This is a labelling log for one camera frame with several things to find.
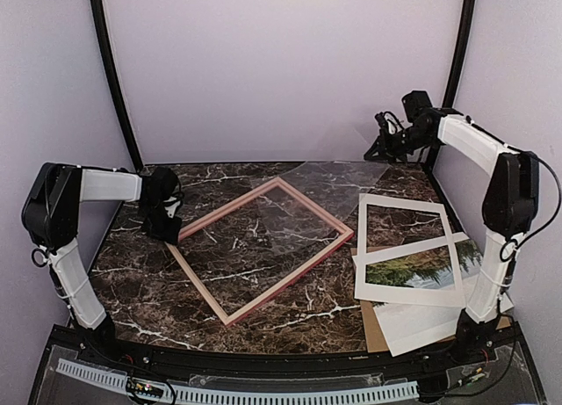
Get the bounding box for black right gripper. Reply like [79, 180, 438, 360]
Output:
[364, 125, 435, 163]

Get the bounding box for black left corner post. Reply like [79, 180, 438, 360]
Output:
[90, 0, 144, 171]

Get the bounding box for landscape photo print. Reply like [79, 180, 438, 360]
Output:
[352, 232, 513, 356]

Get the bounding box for black right corner post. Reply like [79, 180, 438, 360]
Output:
[421, 0, 479, 164]

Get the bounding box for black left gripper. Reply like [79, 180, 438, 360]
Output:
[139, 201, 182, 245]

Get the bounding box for black corner post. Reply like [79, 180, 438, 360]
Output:
[421, 0, 479, 164]
[90, 0, 144, 171]

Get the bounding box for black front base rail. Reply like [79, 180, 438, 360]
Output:
[29, 326, 547, 404]

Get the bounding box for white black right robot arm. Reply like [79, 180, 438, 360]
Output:
[364, 90, 539, 329]

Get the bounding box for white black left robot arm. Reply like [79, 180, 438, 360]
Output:
[21, 163, 184, 331]

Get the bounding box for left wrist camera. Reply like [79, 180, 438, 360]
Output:
[163, 184, 184, 218]

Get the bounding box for white mat board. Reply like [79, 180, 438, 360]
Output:
[354, 193, 465, 307]

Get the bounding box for grey slotted cable duct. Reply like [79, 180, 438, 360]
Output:
[55, 358, 419, 404]

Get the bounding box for brown cardboard backing board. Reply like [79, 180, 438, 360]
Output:
[350, 246, 513, 353]

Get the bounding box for clear acrylic sheet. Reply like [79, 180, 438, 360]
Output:
[256, 160, 389, 255]

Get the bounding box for light wooden picture frame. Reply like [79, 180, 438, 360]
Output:
[167, 177, 354, 327]

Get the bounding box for small circuit board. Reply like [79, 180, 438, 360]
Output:
[126, 379, 164, 398]

